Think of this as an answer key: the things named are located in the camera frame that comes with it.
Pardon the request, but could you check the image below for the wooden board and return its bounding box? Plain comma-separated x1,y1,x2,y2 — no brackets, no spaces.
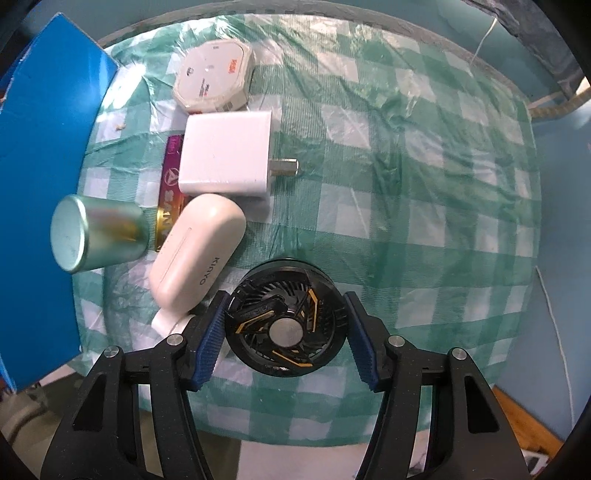
489,385,566,462

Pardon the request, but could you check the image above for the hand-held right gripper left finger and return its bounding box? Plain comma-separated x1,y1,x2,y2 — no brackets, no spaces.
41,291,232,480

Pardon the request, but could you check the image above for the thin white cable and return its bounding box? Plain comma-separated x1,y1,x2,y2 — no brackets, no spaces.
468,16,499,65
536,265,578,435

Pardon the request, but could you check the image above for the white earbud case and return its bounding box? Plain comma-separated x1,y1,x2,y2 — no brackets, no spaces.
148,194,247,311

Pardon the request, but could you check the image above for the green checkered tablecloth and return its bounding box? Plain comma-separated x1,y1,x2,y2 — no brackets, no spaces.
74,14,543,446

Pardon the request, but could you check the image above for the teal metal tin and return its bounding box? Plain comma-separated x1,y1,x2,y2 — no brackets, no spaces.
51,194,151,274

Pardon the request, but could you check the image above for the white charger adapter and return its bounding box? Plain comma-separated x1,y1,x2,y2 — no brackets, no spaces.
178,112,301,198

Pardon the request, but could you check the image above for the wooden strip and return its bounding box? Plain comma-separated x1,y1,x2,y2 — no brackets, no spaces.
526,88,591,121

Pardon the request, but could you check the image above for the blue cardboard box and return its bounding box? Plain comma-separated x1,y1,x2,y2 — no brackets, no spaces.
0,13,118,391

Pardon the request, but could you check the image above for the white octagonal box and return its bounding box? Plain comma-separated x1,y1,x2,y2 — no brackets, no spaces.
173,38,256,114

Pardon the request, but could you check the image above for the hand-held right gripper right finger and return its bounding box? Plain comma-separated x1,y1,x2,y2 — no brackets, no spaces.
342,291,529,480

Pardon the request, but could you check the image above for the black round cooling fan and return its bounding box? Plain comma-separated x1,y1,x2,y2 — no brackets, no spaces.
225,259,348,378

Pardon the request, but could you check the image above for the grey tarp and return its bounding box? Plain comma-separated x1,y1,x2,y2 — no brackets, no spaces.
478,0,585,100

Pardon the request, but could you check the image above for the purple and gold lighter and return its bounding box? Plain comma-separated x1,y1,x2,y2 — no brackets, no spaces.
156,135,188,252

